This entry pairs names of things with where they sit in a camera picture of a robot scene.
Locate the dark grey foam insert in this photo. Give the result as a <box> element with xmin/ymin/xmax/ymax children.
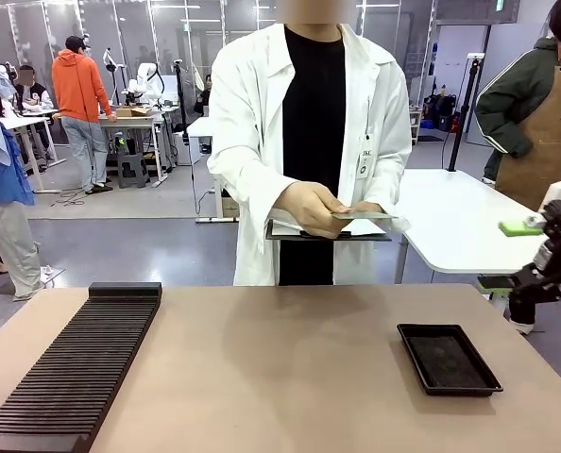
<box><xmin>408</xmin><ymin>335</ymin><xmax>489</xmax><ymax>389</ymax></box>

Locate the black plastic tray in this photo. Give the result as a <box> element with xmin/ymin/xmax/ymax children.
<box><xmin>396</xmin><ymin>323</ymin><xmax>504</xmax><ymax>397</ymax></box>

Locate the black tripod stand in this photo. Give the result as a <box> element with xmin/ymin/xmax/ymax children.
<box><xmin>447</xmin><ymin>53</ymin><xmax>485</xmax><ymax>173</ymax></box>

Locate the person in orange hoodie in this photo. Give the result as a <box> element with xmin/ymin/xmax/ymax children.
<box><xmin>51</xmin><ymin>35</ymin><xmax>117</xmax><ymax>196</ymax></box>

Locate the seated person in varsity jacket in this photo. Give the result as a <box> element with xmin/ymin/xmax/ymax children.
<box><xmin>12</xmin><ymin>64</ymin><xmax>56</xmax><ymax>115</ymax></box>

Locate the grey green PCB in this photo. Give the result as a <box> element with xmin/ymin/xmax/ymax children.
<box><xmin>331</xmin><ymin>210</ymin><xmax>400</xmax><ymax>222</ymax></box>

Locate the brown cardboard box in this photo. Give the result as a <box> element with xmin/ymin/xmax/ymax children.
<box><xmin>114</xmin><ymin>105</ymin><xmax>155</xmax><ymax>119</ymax></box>

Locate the white name badge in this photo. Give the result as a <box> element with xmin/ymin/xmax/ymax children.
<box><xmin>359</xmin><ymin>135</ymin><xmax>376</xmax><ymax>181</ymax></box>

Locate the person's right hand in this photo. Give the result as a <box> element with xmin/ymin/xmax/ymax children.
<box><xmin>280</xmin><ymin>182</ymin><xmax>353</xmax><ymax>239</ymax></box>

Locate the white rounded table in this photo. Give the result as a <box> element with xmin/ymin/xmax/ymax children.
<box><xmin>392</xmin><ymin>168</ymin><xmax>547</xmax><ymax>312</ymax></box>

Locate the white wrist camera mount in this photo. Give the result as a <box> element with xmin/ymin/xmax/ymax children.
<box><xmin>538</xmin><ymin>180</ymin><xmax>561</xmax><ymax>211</ymax></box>

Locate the person's left forearm white sleeve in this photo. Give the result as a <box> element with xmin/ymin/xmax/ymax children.
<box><xmin>373</xmin><ymin>150</ymin><xmax>413</xmax><ymax>233</ymax></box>

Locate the black clipboard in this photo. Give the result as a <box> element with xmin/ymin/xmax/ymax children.
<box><xmin>265</xmin><ymin>218</ymin><xmax>393</xmax><ymax>243</ymax></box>

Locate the person in blue shirt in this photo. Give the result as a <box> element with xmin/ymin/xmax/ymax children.
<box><xmin>0</xmin><ymin>53</ymin><xmax>49</xmax><ymax>303</ymax></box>

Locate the seated person in dark clothes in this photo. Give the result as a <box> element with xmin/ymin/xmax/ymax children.
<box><xmin>194</xmin><ymin>74</ymin><xmax>213</xmax><ymax>115</ymax></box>

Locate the person in brown apron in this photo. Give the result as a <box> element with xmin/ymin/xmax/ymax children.
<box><xmin>473</xmin><ymin>0</ymin><xmax>561</xmax><ymax>336</ymax></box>

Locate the white desk with seated person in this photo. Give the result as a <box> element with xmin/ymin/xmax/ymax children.
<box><xmin>0</xmin><ymin>109</ymin><xmax>68</xmax><ymax>195</ymax></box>

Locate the black step stool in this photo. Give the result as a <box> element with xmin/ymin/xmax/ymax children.
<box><xmin>115</xmin><ymin>152</ymin><xmax>151</xmax><ymax>191</ymax></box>

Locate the white desk with cardboard box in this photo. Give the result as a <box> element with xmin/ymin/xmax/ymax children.
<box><xmin>97</xmin><ymin>105</ymin><xmax>183</xmax><ymax>189</ymax></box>

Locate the person's left hand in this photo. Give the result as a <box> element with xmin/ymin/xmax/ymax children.
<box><xmin>350</xmin><ymin>201</ymin><xmax>395</xmax><ymax>216</ymax></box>

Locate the black slotted PCB rack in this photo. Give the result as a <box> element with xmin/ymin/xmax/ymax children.
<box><xmin>0</xmin><ymin>281</ymin><xmax>163</xmax><ymax>453</ymax></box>

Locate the white paper sheet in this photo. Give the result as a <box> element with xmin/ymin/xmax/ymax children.
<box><xmin>271</xmin><ymin>218</ymin><xmax>388</xmax><ymax>238</ymax></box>

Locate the person's right forearm white sleeve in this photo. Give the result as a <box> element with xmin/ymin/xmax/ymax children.
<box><xmin>207</xmin><ymin>150</ymin><xmax>313</xmax><ymax>233</ymax></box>

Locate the person in white lab coat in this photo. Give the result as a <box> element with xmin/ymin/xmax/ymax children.
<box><xmin>207</xmin><ymin>0</ymin><xmax>413</xmax><ymax>287</ymax></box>

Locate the white standing desk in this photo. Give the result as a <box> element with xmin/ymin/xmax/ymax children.
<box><xmin>185</xmin><ymin>116</ymin><xmax>240</xmax><ymax>224</ymax></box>

